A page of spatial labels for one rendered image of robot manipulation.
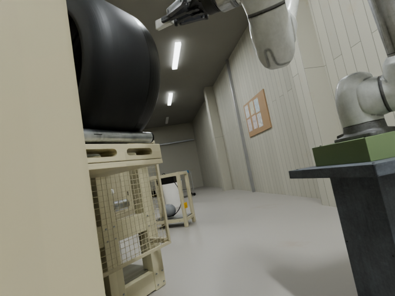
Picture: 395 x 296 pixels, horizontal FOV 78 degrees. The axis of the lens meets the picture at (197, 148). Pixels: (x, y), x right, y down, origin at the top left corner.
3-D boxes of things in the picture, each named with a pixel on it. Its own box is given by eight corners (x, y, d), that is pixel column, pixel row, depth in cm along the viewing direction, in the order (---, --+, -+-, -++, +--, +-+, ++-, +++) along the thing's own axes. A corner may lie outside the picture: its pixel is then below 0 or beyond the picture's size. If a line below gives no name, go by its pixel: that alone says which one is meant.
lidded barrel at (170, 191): (165, 209, 594) (160, 182, 601) (164, 207, 649) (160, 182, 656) (187, 205, 603) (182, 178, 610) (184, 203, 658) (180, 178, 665)
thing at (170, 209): (187, 226, 347) (178, 171, 356) (151, 230, 367) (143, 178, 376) (196, 221, 380) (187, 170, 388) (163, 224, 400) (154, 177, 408)
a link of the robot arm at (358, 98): (348, 127, 116) (336, 84, 118) (395, 116, 102) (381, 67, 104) (335, 129, 105) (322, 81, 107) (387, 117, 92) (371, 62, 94)
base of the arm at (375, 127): (352, 138, 120) (349, 128, 120) (403, 128, 99) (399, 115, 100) (325, 145, 113) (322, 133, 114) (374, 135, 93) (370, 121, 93)
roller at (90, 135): (69, 141, 70) (67, 125, 70) (62, 144, 73) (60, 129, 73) (155, 141, 99) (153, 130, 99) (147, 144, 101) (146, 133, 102)
